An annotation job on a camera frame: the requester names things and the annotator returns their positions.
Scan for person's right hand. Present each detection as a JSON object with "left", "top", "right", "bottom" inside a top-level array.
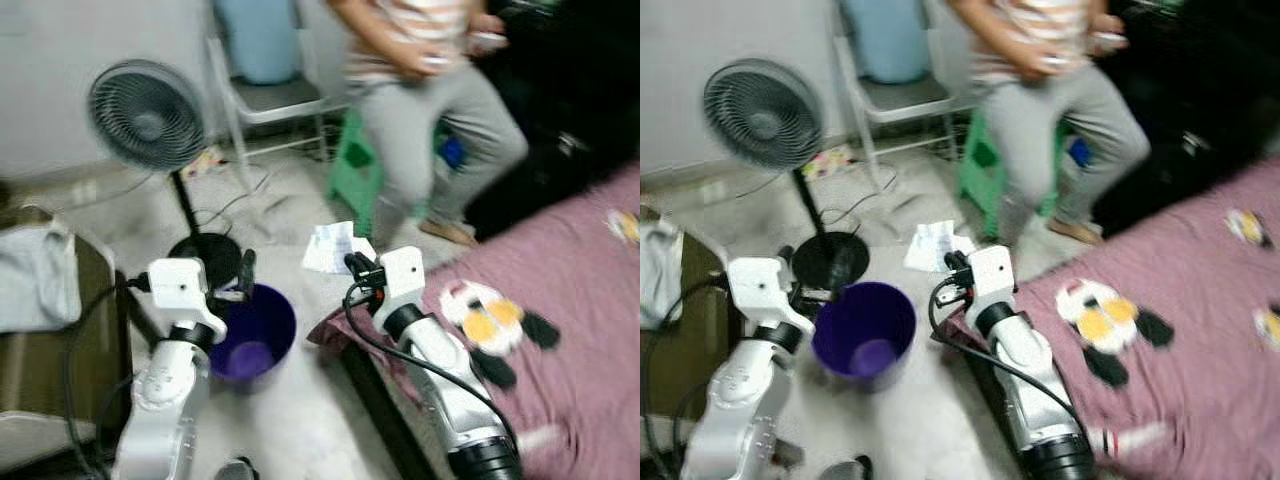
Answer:
[
  {"left": 1021, "top": 43, "right": 1076, "bottom": 81},
  {"left": 396, "top": 41, "right": 451, "bottom": 81}
]

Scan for person's left hand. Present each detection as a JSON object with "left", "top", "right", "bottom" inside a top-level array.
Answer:
[
  {"left": 469, "top": 12, "right": 509, "bottom": 53},
  {"left": 1091, "top": 12, "right": 1131, "bottom": 51}
]

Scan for white printed paper bag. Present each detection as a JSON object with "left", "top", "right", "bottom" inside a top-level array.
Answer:
[
  {"left": 302, "top": 222, "right": 378, "bottom": 276},
  {"left": 903, "top": 220, "right": 976, "bottom": 274}
]

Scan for purple plastic bucket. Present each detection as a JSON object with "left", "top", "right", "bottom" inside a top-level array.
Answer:
[
  {"left": 205, "top": 283, "right": 298, "bottom": 393},
  {"left": 810, "top": 281, "right": 918, "bottom": 393}
]

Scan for green plastic stool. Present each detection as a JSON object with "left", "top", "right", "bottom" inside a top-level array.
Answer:
[
  {"left": 325, "top": 108, "right": 471, "bottom": 236},
  {"left": 955, "top": 105, "right": 1091, "bottom": 241}
]

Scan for small colourful toy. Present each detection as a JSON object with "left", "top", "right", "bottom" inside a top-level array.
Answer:
[
  {"left": 185, "top": 148, "right": 226, "bottom": 179},
  {"left": 803, "top": 148, "right": 856, "bottom": 179}
]

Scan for person in striped shirt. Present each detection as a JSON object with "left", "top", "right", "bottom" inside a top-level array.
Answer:
[
  {"left": 950, "top": 0, "right": 1151, "bottom": 246},
  {"left": 325, "top": 0, "right": 531, "bottom": 249}
]

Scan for grey cloth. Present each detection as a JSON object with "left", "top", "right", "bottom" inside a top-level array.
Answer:
[
  {"left": 640, "top": 218, "right": 683, "bottom": 331},
  {"left": 0, "top": 222, "right": 83, "bottom": 333}
]

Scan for white metal chair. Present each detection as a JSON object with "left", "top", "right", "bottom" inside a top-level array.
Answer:
[
  {"left": 205, "top": 0, "right": 346, "bottom": 216},
  {"left": 832, "top": 0, "right": 976, "bottom": 201}
]

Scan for grey standing fan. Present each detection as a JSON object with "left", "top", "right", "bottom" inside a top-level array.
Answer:
[
  {"left": 87, "top": 58, "right": 244, "bottom": 293},
  {"left": 702, "top": 58, "right": 871, "bottom": 293}
]

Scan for brown cabinet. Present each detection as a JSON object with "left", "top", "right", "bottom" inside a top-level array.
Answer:
[
  {"left": 640, "top": 205, "right": 736, "bottom": 461},
  {"left": 0, "top": 205, "right": 131, "bottom": 471}
]

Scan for pink mouse-print blanket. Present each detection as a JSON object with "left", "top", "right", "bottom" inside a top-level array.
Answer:
[
  {"left": 308, "top": 165, "right": 641, "bottom": 480},
  {"left": 945, "top": 155, "right": 1280, "bottom": 480}
]

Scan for light blue water jug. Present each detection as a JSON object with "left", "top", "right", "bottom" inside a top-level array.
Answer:
[
  {"left": 212, "top": 0, "right": 301, "bottom": 86},
  {"left": 840, "top": 0, "right": 931, "bottom": 86}
]

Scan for large black bag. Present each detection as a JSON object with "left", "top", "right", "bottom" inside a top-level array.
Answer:
[
  {"left": 465, "top": 0, "right": 641, "bottom": 241},
  {"left": 1090, "top": 0, "right": 1280, "bottom": 236}
]

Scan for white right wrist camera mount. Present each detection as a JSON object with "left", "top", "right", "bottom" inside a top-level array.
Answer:
[
  {"left": 965, "top": 245, "right": 1016, "bottom": 319},
  {"left": 378, "top": 246, "right": 433, "bottom": 321}
]

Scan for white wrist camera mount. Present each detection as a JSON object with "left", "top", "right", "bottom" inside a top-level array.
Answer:
[
  {"left": 965, "top": 245, "right": 1016, "bottom": 319},
  {"left": 378, "top": 246, "right": 433, "bottom": 321},
  {"left": 147, "top": 257, "right": 229, "bottom": 346},
  {"left": 727, "top": 257, "right": 813, "bottom": 346}
]

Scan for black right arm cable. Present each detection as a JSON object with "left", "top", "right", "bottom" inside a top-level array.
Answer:
[
  {"left": 343, "top": 283, "right": 521, "bottom": 451},
  {"left": 928, "top": 283, "right": 1091, "bottom": 451}
]

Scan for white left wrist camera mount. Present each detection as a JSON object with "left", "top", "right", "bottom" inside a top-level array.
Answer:
[
  {"left": 727, "top": 257, "right": 813, "bottom": 346},
  {"left": 147, "top": 257, "right": 229, "bottom": 346}
]

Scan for dark bed frame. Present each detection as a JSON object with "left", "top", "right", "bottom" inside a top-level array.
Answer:
[{"left": 335, "top": 335, "right": 441, "bottom": 480}]

